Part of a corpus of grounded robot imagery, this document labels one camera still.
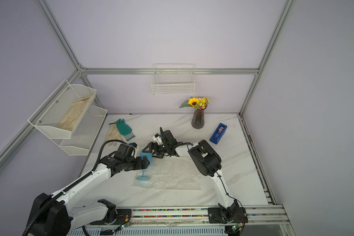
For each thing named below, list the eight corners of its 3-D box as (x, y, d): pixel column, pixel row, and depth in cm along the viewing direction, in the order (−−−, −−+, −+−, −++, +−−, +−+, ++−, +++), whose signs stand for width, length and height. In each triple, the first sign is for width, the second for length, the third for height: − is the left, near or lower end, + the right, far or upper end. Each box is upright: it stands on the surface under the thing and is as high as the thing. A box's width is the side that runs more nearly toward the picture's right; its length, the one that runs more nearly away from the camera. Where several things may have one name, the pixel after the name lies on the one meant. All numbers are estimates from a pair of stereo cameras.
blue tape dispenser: (209, 141, 105) (211, 135, 100) (218, 127, 114) (220, 121, 109) (217, 144, 103) (219, 139, 98) (225, 130, 112) (227, 125, 107)
